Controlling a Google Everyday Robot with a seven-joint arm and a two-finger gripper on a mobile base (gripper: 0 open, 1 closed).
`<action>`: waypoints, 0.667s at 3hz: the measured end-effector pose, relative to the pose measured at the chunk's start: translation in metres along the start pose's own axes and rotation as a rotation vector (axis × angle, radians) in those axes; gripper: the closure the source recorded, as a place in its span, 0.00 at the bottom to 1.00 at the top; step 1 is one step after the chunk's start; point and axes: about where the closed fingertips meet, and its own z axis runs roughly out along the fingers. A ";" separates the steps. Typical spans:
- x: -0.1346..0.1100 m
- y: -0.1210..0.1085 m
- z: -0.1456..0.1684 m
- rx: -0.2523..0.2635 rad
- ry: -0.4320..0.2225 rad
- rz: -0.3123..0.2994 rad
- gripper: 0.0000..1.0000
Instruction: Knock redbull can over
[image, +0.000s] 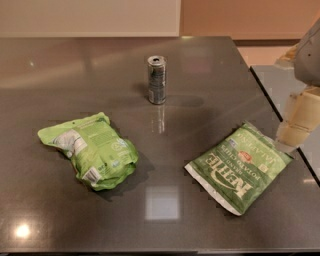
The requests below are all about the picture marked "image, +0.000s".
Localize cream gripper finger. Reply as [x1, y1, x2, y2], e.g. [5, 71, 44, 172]
[276, 86, 320, 148]

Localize silver redbull can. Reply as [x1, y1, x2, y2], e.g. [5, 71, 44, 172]
[147, 55, 166, 105]

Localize green Kettle chips bag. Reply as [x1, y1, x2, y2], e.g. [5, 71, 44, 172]
[185, 122, 292, 216]

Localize light green snack bag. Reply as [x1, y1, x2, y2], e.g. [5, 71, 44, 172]
[38, 112, 138, 191]

